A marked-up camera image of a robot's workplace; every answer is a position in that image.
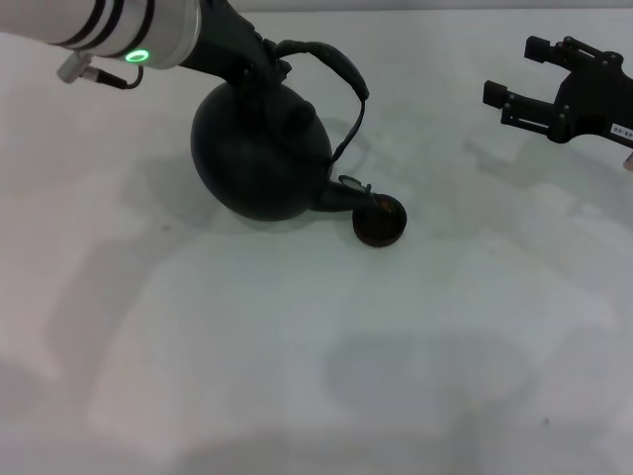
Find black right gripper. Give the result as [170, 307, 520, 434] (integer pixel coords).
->
[483, 35, 633, 149]

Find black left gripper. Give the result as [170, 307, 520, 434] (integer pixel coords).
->
[179, 0, 291, 96]

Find black round teapot with handle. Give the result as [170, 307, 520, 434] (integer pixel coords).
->
[189, 40, 383, 225]

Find small dark brown teacup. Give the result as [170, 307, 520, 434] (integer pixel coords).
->
[351, 194, 408, 248]

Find silver left wrist cable connector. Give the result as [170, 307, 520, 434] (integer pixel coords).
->
[55, 50, 145, 91]

